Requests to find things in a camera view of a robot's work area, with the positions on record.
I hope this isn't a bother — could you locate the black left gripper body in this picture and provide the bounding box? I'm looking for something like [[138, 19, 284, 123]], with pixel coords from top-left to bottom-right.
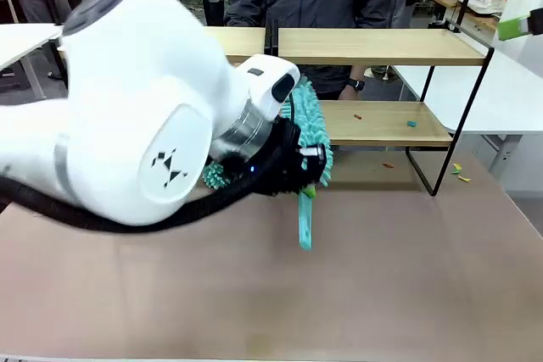
[[253, 117, 328, 198]]

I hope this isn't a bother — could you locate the white side table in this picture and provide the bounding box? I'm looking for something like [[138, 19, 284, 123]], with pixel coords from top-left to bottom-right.
[[0, 22, 64, 73], [392, 47, 543, 135]]

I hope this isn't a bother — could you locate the teal chenille duster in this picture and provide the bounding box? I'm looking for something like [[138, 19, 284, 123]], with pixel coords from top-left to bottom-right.
[[202, 77, 335, 252]]

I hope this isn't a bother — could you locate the black sleeved arm cable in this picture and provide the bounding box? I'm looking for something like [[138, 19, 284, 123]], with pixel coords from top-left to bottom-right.
[[0, 124, 298, 235]]

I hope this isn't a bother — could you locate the background wooden desk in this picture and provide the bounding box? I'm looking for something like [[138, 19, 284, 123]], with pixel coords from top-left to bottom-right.
[[431, 0, 502, 33]]

